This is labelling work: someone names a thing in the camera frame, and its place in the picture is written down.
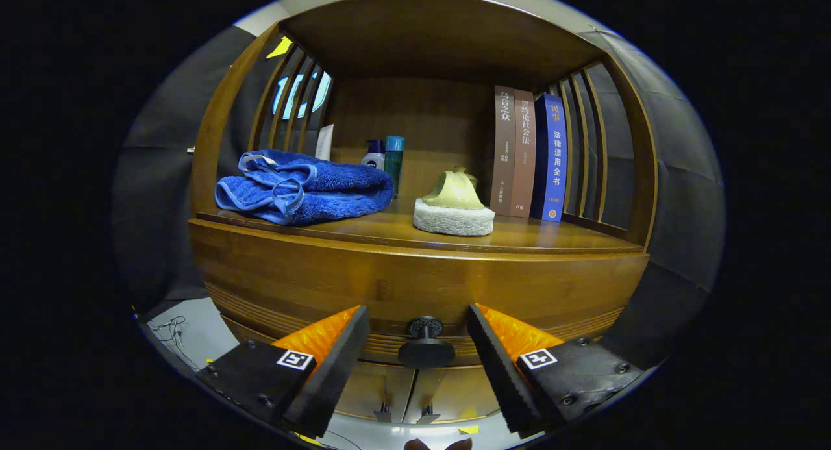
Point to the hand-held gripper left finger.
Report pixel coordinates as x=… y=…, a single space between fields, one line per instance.
x=337 y=375

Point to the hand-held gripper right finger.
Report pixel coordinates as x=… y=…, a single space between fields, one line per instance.
x=500 y=372

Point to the wooden drawer with black knob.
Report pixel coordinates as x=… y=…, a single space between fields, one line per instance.
x=422 y=281

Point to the green scrub sponge white pad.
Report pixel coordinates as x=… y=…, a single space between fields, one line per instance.
x=454 y=219

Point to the wooden cabinet door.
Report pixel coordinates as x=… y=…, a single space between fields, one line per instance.
x=454 y=391
x=370 y=391

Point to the wooden countertop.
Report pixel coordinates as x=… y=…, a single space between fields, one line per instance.
x=389 y=226

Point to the wooden cabinet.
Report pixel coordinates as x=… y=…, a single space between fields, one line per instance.
x=441 y=34

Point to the folded blue towel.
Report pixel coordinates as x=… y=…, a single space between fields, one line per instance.
x=324 y=190

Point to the beige lidded teacup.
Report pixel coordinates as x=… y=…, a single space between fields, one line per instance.
x=471 y=178

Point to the white and blue lotion bottle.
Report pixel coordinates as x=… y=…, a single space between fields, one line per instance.
x=372 y=159

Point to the dark brown book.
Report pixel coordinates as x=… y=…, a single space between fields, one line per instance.
x=502 y=151

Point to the blue book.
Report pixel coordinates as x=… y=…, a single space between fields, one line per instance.
x=556 y=158

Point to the teal bottle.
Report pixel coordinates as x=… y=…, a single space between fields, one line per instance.
x=394 y=161

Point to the reddish brown book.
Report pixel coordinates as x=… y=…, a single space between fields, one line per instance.
x=523 y=151

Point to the white tube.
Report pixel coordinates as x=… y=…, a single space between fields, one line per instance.
x=324 y=143

